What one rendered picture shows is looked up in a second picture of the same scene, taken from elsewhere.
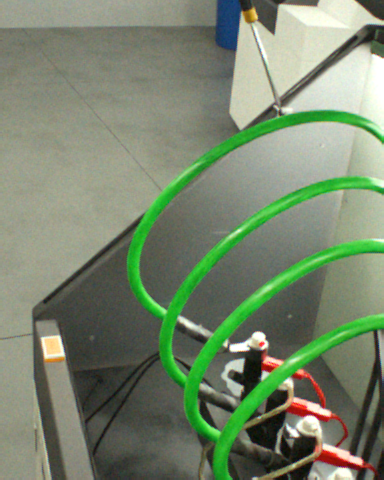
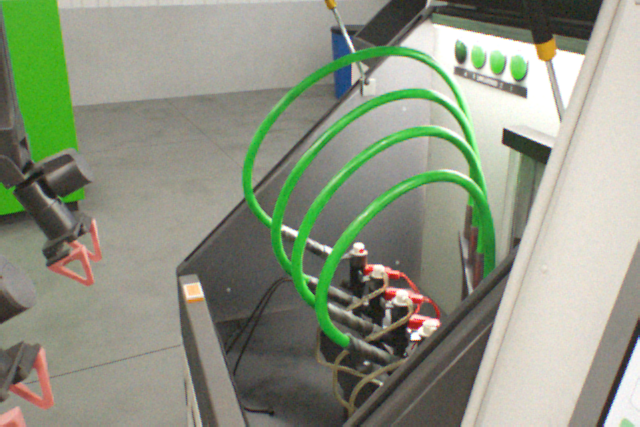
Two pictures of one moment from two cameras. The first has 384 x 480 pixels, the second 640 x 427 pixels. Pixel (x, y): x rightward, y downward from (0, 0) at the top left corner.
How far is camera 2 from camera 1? 0.22 m
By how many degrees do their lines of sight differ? 8
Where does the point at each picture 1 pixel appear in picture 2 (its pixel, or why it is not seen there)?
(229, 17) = (345, 72)
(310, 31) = not seen: hidden behind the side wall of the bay
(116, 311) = (247, 264)
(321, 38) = not seen: hidden behind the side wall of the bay
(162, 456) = (293, 377)
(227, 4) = not seen: hidden behind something
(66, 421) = (206, 341)
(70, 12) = (206, 81)
